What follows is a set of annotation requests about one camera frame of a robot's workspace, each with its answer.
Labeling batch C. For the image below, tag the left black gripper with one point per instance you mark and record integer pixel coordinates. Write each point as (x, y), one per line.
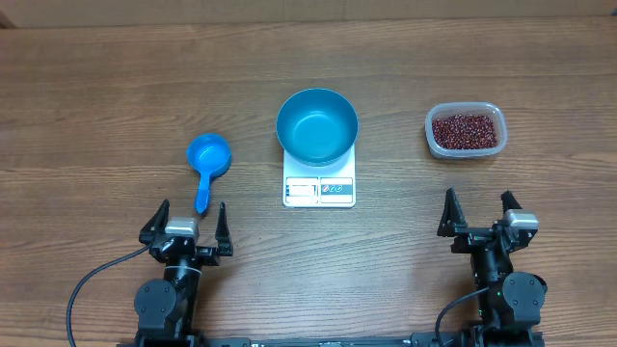
(211, 257)

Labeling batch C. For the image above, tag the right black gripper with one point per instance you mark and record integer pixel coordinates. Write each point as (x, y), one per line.
(455, 224)

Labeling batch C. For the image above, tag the blue plastic measuring scoop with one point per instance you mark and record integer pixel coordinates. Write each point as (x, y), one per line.
(210, 156)

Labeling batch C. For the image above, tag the red adzuki beans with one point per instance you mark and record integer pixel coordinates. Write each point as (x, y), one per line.
(465, 132)

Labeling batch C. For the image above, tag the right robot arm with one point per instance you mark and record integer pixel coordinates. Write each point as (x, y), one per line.
(509, 302)

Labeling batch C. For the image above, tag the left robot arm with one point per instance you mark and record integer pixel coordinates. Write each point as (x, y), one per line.
(166, 307)

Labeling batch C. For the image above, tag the white digital kitchen scale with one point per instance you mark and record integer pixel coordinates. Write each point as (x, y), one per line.
(331, 186)

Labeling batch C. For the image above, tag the teal metal bowl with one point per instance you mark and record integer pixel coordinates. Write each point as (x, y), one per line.
(317, 126)

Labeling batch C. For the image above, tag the clear plastic food container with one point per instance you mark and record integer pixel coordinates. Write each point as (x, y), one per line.
(445, 110)

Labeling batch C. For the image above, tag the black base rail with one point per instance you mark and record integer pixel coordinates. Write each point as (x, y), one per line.
(414, 340)

